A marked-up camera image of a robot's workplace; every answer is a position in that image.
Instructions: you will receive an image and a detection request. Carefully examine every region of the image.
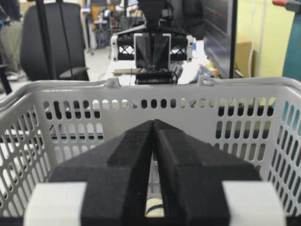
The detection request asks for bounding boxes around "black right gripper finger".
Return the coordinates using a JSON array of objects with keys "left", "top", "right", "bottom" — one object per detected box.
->
[
  {"left": 154, "top": 119, "right": 288, "bottom": 226},
  {"left": 23, "top": 120, "right": 155, "bottom": 226}
]

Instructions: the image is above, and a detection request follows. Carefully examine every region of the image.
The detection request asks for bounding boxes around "opposite right gripper dark finger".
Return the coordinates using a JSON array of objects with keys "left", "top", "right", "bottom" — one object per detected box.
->
[
  {"left": 152, "top": 34, "right": 170, "bottom": 66},
  {"left": 135, "top": 33, "right": 152, "bottom": 66}
]

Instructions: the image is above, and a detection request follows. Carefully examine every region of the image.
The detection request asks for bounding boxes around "black white opposite gripper body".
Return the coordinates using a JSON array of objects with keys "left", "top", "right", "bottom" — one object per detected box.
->
[{"left": 111, "top": 24, "right": 194, "bottom": 84}]

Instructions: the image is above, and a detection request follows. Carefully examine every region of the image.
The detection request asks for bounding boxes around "yellow striped cloth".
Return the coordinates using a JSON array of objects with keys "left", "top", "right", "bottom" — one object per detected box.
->
[{"left": 145, "top": 198, "right": 165, "bottom": 218}]

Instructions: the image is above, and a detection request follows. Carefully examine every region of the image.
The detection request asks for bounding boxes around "white plastic shopping basket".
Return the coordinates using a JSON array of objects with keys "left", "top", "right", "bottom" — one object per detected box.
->
[{"left": 0, "top": 77, "right": 301, "bottom": 217}]

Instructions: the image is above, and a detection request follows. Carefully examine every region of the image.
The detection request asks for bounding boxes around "dark computer monitor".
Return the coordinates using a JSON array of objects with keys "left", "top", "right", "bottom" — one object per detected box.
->
[{"left": 203, "top": 0, "right": 238, "bottom": 79}]

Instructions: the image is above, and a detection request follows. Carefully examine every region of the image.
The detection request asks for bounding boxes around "brown cardboard box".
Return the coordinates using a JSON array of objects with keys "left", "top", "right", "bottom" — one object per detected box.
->
[{"left": 235, "top": 40, "right": 252, "bottom": 78}]

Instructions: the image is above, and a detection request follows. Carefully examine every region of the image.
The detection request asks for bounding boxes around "black office chair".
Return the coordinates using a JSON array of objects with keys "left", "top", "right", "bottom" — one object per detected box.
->
[{"left": 20, "top": 2, "right": 89, "bottom": 81}]

